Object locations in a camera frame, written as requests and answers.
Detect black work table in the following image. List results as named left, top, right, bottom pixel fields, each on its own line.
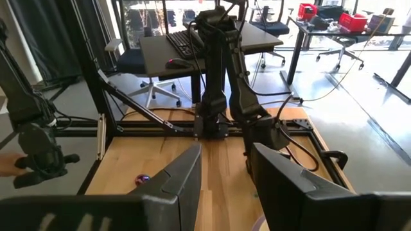
left=279, top=15, right=411, bottom=86

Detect person's hand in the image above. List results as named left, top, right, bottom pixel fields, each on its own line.
left=0, top=153, right=27, bottom=178

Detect lavender dinner plate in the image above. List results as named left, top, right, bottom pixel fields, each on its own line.
left=250, top=214, right=268, bottom=231

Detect black table clamp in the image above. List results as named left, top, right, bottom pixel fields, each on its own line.
left=320, top=150, right=349, bottom=171

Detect black keyboard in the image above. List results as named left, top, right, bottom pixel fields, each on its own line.
left=165, top=29, right=206, bottom=60

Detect dark computer desk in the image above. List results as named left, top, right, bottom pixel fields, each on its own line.
left=139, top=21, right=284, bottom=108

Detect grey base office chair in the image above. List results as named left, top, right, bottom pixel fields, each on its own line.
left=315, top=35, right=366, bottom=72

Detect black computer mouse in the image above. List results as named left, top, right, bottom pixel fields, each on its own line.
left=164, top=58, right=193, bottom=70

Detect black curtain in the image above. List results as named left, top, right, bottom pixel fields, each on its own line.
left=6, top=0, right=113, bottom=86

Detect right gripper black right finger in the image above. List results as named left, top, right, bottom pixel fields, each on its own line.
left=251, top=143, right=363, bottom=231

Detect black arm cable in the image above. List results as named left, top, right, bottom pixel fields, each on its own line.
left=279, top=126, right=320, bottom=173

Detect iridescent metal spoon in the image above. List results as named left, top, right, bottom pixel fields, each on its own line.
left=134, top=174, right=151, bottom=187

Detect silver aluminium corner bracket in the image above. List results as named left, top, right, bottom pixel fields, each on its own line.
left=96, top=113, right=107, bottom=161

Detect red storage bin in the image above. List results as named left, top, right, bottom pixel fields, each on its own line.
left=297, top=3, right=319, bottom=22
left=338, top=12, right=369, bottom=33

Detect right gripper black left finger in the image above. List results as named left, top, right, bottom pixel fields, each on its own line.
left=130, top=143, right=202, bottom=231

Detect blue seat office chair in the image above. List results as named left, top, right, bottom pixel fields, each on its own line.
left=249, top=0, right=290, bottom=70
left=104, top=27, right=182, bottom=108

